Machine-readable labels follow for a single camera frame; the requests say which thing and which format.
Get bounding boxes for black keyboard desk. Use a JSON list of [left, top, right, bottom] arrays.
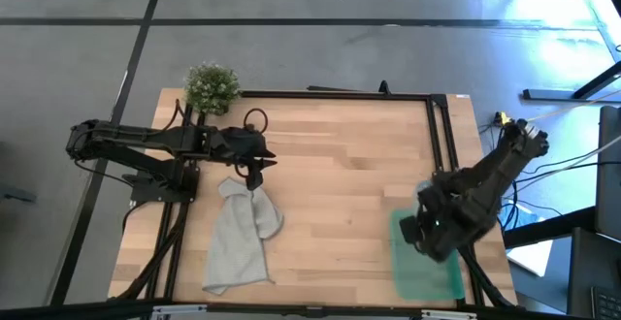
[[566, 226, 621, 319]]

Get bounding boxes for grey waffle microfiber towel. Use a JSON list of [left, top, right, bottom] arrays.
[[202, 176, 285, 297]]

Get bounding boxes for green translucent plastic basket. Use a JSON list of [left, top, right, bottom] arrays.
[[389, 208, 467, 302]]

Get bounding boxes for black aluminium rig frame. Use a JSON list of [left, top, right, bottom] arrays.
[[109, 80, 518, 320]]

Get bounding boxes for black keyboard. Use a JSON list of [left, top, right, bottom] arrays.
[[590, 285, 621, 320]]

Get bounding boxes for white paper sheet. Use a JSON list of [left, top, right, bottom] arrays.
[[506, 239, 555, 278]]

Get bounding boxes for grey floor cable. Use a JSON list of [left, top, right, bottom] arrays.
[[521, 134, 621, 181]]

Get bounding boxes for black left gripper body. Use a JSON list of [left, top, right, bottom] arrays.
[[208, 125, 274, 164]]

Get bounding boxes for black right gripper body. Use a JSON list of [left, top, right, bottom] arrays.
[[413, 178, 470, 264]]

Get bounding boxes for small green potted plant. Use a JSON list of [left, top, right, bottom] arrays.
[[183, 62, 243, 117]]

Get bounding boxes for yellow hanging cable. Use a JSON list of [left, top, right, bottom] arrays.
[[492, 88, 621, 127]]

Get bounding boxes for black floor cable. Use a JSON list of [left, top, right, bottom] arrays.
[[499, 161, 621, 232]]

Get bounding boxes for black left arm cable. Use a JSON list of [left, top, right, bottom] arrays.
[[234, 107, 270, 179]]

